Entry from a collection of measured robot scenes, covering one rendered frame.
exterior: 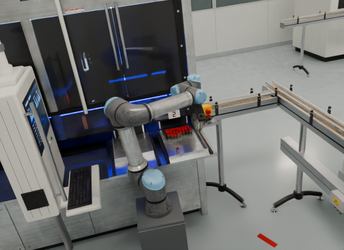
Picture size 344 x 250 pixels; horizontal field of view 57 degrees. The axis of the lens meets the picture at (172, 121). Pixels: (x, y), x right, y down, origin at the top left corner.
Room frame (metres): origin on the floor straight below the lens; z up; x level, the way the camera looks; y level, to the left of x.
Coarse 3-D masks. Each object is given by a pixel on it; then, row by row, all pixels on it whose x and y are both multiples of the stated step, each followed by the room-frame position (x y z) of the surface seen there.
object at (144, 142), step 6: (144, 132) 2.09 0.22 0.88; (138, 138) 2.01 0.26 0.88; (144, 138) 2.00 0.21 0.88; (114, 144) 1.97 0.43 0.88; (120, 144) 1.96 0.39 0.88; (144, 144) 1.91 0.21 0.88; (150, 144) 1.87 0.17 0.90; (114, 150) 1.88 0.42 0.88; (120, 150) 1.87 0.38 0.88; (144, 150) 1.83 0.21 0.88; (150, 150) 1.82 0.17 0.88; (114, 156) 1.75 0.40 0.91; (120, 156) 1.79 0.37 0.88; (144, 156) 1.75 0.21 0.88; (120, 162) 1.73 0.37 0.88
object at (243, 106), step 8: (240, 96) 2.34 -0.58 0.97; (248, 96) 2.36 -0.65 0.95; (256, 96) 2.30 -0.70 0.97; (264, 96) 2.31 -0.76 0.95; (272, 96) 2.38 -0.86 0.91; (216, 104) 2.21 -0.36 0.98; (224, 104) 2.25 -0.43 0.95; (232, 104) 2.28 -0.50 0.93; (240, 104) 2.26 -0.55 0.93; (248, 104) 2.26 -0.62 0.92; (256, 104) 2.27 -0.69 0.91; (264, 104) 2.28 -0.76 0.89; (272, 104) 2.29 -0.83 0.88; (216, 112) 2.21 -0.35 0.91; (224, 112) 2.23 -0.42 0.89; (232, 112) 2.24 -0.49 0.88; (240, 112) 2.25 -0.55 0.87; (248, 112) 2.26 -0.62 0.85
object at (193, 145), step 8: (160, 136) 1.98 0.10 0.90; (192, 136) 1.94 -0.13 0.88; (200, 136) 1.87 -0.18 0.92; (168, 144) 1.87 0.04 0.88; (176, 144) 1.86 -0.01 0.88; (184, 144) 1.84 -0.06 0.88; (192, 144) 1.83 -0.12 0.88; (200, 144) 1.82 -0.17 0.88; (168, 152) 1.77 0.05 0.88; (176, 152) 1.75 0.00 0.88; (184, 152) 1.74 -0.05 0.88; (192, 152) 1.69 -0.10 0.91; (200, 152) 1.70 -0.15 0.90; (208, 152) 1.70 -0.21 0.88
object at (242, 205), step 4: (208, 184) 2.37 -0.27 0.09; (212, 184) 2.34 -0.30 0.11; (216, 184) 2.32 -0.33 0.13; (220, 188) 2.25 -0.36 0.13; (224, 188) 2.25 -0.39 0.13; (228, 188) 2.24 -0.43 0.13; (228, 192) 2.21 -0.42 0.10; (232, 192) 2.19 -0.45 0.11; (236, 196) 2.16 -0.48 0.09; (240, 196) 2.16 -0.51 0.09; (240, 200) 2.13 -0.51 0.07; (240, 204) 2.14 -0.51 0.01; (244, 204) 2.13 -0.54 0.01
